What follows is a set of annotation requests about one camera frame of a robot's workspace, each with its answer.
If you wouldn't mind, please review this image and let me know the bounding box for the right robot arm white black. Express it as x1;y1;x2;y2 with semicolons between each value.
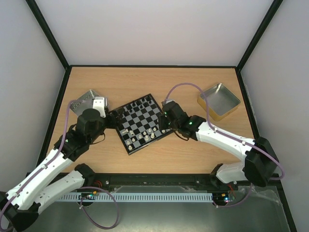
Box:
159;101;279;189

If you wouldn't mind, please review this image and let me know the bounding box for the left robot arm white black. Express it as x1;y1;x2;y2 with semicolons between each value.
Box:
0;108;123;232

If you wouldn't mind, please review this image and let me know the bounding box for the black silver chess board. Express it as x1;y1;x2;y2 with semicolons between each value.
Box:
116;93;173;155

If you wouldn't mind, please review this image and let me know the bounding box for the silver embossed tin lid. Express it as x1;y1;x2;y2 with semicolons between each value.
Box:
70;89;102;116

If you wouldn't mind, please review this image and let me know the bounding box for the gold square tin box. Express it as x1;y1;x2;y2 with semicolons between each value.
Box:
204;83;241;121

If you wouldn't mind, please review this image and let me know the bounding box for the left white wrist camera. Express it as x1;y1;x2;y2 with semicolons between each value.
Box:
92;96;108;118

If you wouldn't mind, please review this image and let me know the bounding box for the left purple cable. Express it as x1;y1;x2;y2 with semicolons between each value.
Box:
0;99;120;230

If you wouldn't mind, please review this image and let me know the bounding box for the purple cable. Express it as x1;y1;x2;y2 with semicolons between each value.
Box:
0;99;120;230
165;83;285;208

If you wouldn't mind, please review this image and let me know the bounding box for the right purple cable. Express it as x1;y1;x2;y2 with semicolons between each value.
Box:
165;83;285;208

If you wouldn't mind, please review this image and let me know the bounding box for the black aluminium frame rail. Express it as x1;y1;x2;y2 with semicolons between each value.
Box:
24;172;281;191

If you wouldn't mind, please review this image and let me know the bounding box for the light blue slotted cable duct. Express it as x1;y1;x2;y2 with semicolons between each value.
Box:
58;192;213;203

